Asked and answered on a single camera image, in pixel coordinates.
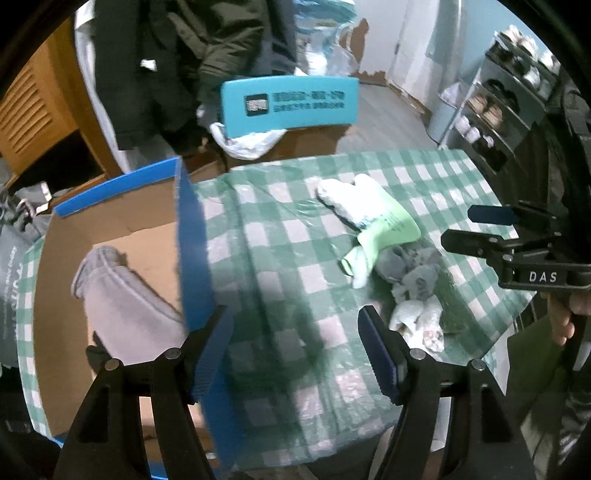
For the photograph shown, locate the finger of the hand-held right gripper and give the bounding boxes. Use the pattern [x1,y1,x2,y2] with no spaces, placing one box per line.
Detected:
[441,229,520,280]
[467,204,559,232]

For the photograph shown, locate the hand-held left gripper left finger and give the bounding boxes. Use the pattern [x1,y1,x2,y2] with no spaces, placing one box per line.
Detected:
[54,305,236,480]

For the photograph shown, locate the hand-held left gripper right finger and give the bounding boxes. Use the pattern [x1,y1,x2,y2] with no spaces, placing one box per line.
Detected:
[358,305,539,480]

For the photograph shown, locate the white socks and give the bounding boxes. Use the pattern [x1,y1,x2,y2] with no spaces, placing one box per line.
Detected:
[389,295,446,354]

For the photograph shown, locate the grey sock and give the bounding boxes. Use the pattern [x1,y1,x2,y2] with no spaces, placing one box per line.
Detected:
[376,246,446,303]

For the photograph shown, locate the green and white sock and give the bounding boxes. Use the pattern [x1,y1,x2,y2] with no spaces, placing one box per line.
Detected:
[316,174,421,289]

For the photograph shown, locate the blue-rimmed cardboard box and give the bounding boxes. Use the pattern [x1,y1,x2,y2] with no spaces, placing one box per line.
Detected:
[32,157,241,480]

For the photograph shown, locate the person's right hand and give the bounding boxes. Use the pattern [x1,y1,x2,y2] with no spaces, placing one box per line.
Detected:
[547,288,578,347]

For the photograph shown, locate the grey folded cloth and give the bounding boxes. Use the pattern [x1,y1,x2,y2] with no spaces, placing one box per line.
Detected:
[71,246,188,365]

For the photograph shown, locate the row of shoes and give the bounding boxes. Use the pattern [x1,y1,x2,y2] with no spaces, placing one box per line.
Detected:
[457,25,561,171]

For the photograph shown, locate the light blue bin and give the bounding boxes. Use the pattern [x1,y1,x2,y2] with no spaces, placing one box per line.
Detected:
[427,80,467,148]

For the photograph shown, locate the metal shoe rack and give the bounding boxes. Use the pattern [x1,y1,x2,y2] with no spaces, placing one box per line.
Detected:
[455,25,561,174]

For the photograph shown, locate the green checkered tablecloth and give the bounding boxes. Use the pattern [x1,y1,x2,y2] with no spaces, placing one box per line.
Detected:
[16,148,539,472]

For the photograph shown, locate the person's black jacket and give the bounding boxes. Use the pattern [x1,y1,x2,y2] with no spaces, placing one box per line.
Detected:
[545,69,591,259]

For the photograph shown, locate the white door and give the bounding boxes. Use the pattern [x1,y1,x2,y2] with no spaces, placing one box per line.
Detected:
[388,0,444,112]

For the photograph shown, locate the brown cardboard box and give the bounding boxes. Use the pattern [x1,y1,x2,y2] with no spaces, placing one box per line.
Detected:
[185,122,352,183]

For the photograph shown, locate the white plastic bag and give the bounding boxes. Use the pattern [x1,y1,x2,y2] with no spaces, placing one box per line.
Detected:
[210,121,287,161]

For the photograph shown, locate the teal box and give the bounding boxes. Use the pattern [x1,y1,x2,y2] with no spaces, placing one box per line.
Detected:
[220,76,360,138]

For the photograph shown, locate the clear blue storage bag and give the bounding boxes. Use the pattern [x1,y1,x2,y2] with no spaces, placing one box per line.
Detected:
[295,0,368,77]

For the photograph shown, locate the dark navy jacket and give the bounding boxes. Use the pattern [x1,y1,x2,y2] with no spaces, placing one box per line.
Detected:
[259,0,301,77]

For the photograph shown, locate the white hanging garment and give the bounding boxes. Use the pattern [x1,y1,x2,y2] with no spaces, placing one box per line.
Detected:
[74,0,127,174]

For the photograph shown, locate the wooden wardrobe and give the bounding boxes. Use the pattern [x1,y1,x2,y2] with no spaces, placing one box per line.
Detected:
[0,28,125,185]

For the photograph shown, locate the olive green jacket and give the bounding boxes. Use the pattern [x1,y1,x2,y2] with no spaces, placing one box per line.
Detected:
[175,0,278,88]

